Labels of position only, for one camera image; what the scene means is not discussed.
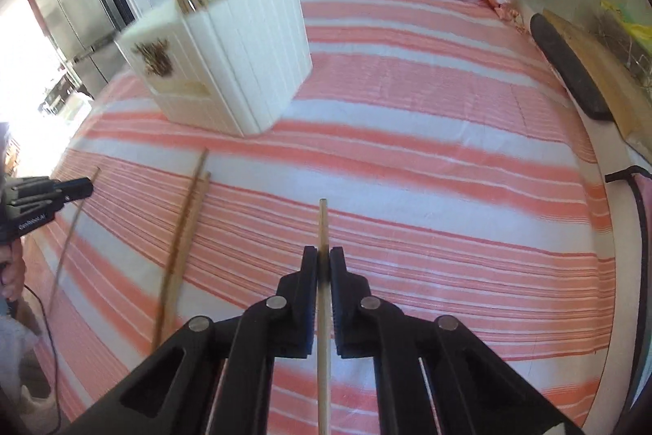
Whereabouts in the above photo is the person left hand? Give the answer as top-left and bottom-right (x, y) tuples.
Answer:
(0, 240), (26, 301)

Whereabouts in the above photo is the pink striped table cloth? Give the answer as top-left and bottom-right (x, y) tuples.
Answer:
(25, 0), (616, 424)

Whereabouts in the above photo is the yellow green bag basket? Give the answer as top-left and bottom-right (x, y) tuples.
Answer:
(593, 0), (651, 89)

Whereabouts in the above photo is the black cable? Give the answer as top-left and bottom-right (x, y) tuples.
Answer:
(22, 283), (65, 433)

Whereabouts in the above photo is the white ribbed utensil box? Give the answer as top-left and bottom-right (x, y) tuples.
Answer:
(116, 0), (313, 137)

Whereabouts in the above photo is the wooden cutting board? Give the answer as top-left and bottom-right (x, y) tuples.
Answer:
(543, 9), (652, 161)

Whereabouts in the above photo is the wooden chopstick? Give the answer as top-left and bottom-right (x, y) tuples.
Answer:
(317, 199), (332, 434)
(46, 167), (101, 317)
(150, 149), (210, 351)
(160, 171), (211, 340)

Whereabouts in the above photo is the black cutting board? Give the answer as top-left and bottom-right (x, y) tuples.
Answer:
(529, 13), (613, 121)

